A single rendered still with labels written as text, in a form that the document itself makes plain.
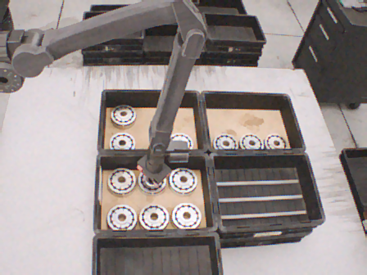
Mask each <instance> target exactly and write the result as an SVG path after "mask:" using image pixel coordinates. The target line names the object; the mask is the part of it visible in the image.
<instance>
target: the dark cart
mask: <svg viewBox="0 0 367 275"><path fill-rule="evenodd" d="M294 55H295V56H294V57H293V59H292V66H293V67H294V69H298V70H304V71H305V73H306V77H307V78H308V80H309V83H310V85H311V89H312V90H313V93H314V95H315V97H316V101H317V102H318V103H335V102H336V103H350V105H349V107H350V108H351V109H352V110H354V109H356V108H357V107H359V106H360V104H361V103H364V104H367V11H364V12H362V11H358V10H355V9H352V8H350V7H343V6H342V4H341V3H340V2H339V1H338V0H319V2H318V4H317V5H316V8H315V11H314V13H313V15H312V17H311V18H310V22H309V23H308V25H307V28H306V31H305V33H304V34H303V37H302V38H301V42H300V43H299V46H298V48H297V50H296V53H295V54H294Z"/></svg>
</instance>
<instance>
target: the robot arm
mask: <svg viewBox="0 0 367 275"><path fill-rule="evenodd" d="M176 22H177V23H178V26H179V27H178V30H177V34H176V36H175V39H174V46H173V51H172V56H171V58H170V62H169V67H168V70H167V71H166V74H165V81H164V83H163V85H162V89H161V95H160V98H159V101H158V103H157V108H156V111H155V114H154V116H153V118H152V121H151V123H150V125H149V129H148V135H149V143H150V145H149V147H148V149H147V154H146V155H145V156H144V157H143V158H142V159H141V160H139V161H138V169H139V170H140V171H141V173H143V174H144V176H145V177H146V176H148V177H149V178H150V179H151V180H152V181H153V182H154V183H155V185H156V186H158V184H160V183H161V182H162V181H163V180H165V178H166V177H168V176H169V175H170V173H171V168H170V167H168V166H167V165H166V164H165V163H164V162H165V155H167V160H168V161H169V162H188V142H186V141H179V140H173V139H172V138H171V134H172V133H173V129H174V120H175V118H176V115H177V114H178V111H179V106H180V104H181V101H182V97H183V95H184V92H185V88H186V86H187V84H188V79H189V76H190V74H191V73H192V68H193V65H194V64H195V60H196V58H197V59H198V58H199V56H200V55H201V50H202V48H203V46H204V42H205V41H206V39H207V32H206V26H205V25H204V22H203V19H202V15H201V14H200V13H199V10H198V9H197V8H196V7H195V5H193V3H192V2H191V1H190V0H145V1H141V2H137V3H135V4H131V5H128V6H127V7H121V8H119V9H116V10H114V11H109V12H107V13H105V14H101V15H98V16H95V17H93V18H89V19H86V20H82V21H80V22H79V23H74V24H72V25H68V26H66V27H64V28H61V29H53V28H51V29H47V30H44V31H42V30H41V29H34V28H32V29H28V30H27V31H25V30H24V29H18V30H16V29H13V30H12V32H11V31H0V63H1V62H7V61H11V60H12V62H11V64H12V68H13V69H14V71H15V72H16V73H17V74H18V75H20V76H22V77H26V78H28V79H32V78H36V77H37V76H39V75H40V74H42V72H43V69H44V68H45V66H48V65H52V64H53V62H54V61H56V60H59V59H61V58H62V57H64V56H66V55H68V54H71V53H72V52H75V51H79V50H82V49H84V48H86V47H90V46H94V45H96V44H99V43H102V42H106V41H109V40H111V39H113V38H119V37H122V36H124V35H126V34H132V33H135V32H137V31H139V30H144V29H148V28H150V27H156V26H158V25H164V24H174V23H176Z"/></svg>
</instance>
